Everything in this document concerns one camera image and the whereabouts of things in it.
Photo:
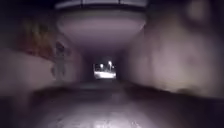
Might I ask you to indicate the small street lamp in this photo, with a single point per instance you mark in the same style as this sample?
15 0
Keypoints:
101 66

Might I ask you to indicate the concrete underpass tunnel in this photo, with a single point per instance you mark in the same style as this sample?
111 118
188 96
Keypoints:
100 30

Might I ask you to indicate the bright street lamp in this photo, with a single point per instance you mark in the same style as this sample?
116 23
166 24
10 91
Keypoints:
109 62

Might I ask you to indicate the grey paved path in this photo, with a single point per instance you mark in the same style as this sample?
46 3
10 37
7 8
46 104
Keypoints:
110 110

